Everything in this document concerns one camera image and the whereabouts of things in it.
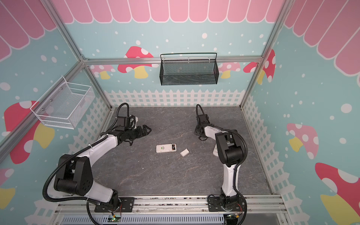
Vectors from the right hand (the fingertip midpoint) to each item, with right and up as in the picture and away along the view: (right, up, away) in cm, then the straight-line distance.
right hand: (199, 131), depth 104 cm
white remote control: (-24, -11, -9) cm, 28 cm away
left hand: (-36, -1, -13) cm, 38 cm away
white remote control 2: (+10, -13, -11) cm, 20 cm away
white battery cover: (-11, -14, -9) cm, 20 cm away
